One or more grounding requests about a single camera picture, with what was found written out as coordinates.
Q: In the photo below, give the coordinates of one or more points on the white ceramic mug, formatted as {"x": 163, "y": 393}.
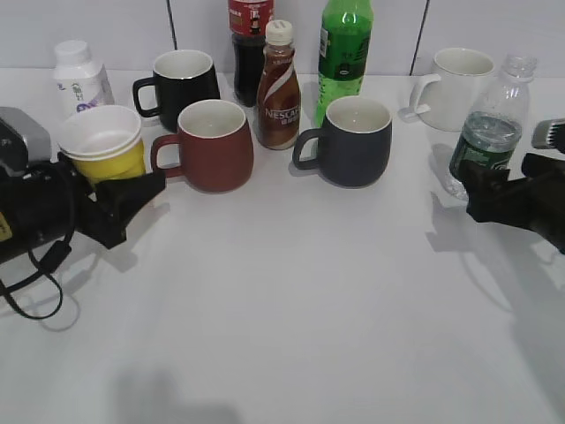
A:
{"x": 443, "y": 97}

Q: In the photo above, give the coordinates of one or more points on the green soda bottle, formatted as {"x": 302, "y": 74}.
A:
{"x": 345, "y": 35}

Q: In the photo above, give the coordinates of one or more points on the clear water bottle green label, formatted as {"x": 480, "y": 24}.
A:
{"x": 495, "y": 122}

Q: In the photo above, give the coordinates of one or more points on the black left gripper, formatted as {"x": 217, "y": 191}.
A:
{"x": 101, "y": 211}

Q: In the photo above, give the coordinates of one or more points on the red ceramic mug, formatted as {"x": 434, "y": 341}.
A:
{"x": 215, "y": 147}

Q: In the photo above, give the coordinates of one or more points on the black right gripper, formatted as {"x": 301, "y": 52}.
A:
{"x": 534, "y": 202}

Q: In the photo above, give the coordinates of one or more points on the yellow paper cup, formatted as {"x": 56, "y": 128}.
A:
{"x": 104, "y": 143}

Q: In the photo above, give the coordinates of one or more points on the dark grey ceramic mug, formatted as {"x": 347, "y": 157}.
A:
{"x": 352, "y": 146}

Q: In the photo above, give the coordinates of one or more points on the brown Nescafe coffee bottle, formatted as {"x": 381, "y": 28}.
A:
{"x": 279, "y": 98}

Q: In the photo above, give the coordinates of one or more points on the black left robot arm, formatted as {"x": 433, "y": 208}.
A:
{"x": 27, "y": 222}

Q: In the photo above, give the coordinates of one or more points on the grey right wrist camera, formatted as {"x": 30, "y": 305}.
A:
{"x": 549, "y": 134}

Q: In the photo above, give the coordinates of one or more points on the white yogurt drink bottle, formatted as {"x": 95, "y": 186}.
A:
{"x": 82, "y": 82}

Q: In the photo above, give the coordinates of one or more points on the black ceramic mug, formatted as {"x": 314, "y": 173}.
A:
{"x": 180, "y": 78}

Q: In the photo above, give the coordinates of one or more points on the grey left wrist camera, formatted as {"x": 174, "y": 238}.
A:
{"x": 24, "y": 142}

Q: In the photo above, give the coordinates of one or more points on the cola bottle red label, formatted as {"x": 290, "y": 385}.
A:
{"x": 248, "y": 20}

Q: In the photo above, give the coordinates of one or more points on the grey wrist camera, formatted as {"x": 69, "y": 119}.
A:
{"x": 24, "y": 142}
{"x": 549, "y": 134}

